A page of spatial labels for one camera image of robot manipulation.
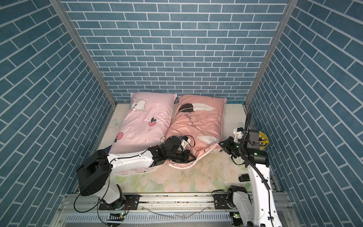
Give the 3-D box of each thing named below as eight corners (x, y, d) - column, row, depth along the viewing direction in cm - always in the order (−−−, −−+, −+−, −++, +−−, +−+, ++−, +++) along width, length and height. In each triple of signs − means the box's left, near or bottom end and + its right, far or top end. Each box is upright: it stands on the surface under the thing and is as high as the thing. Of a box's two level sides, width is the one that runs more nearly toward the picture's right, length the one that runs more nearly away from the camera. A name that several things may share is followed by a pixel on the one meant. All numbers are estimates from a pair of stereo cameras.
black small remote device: (239, 182, 83) (241, 179, 79) (237, 176, 85) (240, 173, 81) (247, 182, 83) (249, 179, 79) (245, 176, 85) (248, 173, 81)
